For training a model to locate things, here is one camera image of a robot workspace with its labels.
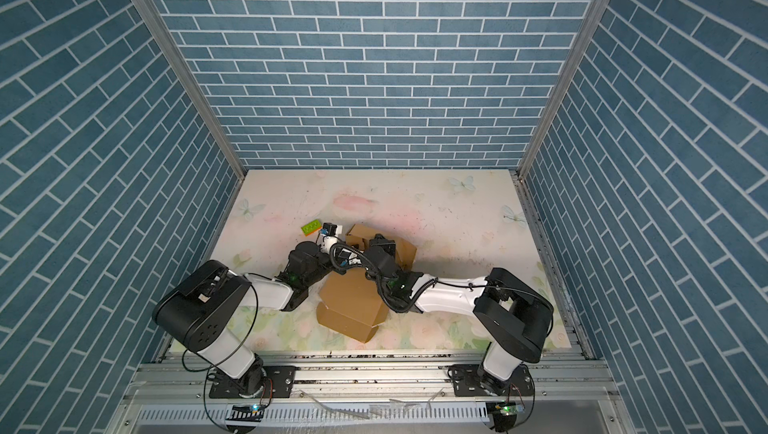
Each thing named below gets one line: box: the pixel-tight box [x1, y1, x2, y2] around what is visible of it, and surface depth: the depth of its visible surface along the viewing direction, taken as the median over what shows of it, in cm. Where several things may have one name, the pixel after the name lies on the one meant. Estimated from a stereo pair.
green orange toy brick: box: [300, 219, 322, 237], surface depth 104 cm
